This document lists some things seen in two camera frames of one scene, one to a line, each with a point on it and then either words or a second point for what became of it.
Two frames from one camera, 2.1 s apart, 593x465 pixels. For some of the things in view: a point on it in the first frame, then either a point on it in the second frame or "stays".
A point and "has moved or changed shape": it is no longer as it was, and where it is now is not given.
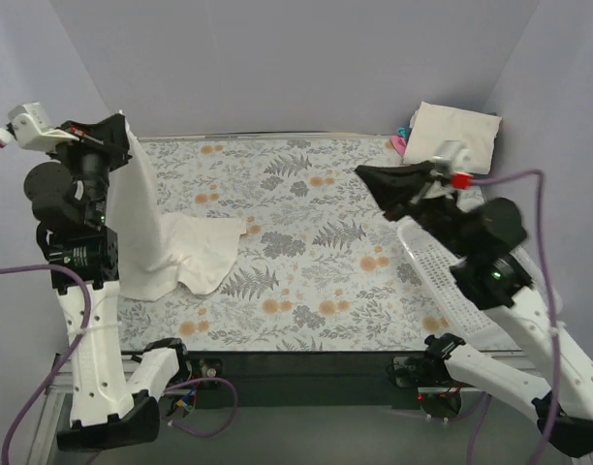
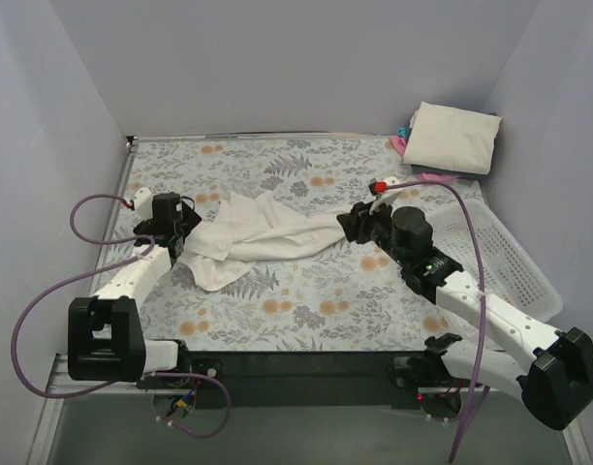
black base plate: x=298 y=380 stays
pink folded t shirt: x=399 y=143 stays
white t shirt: x=158 y=251 has moved or changed shape
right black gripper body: x=418 y=195 -> x=356 y=222
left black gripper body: x=103 y=140 -> x=181 y=228
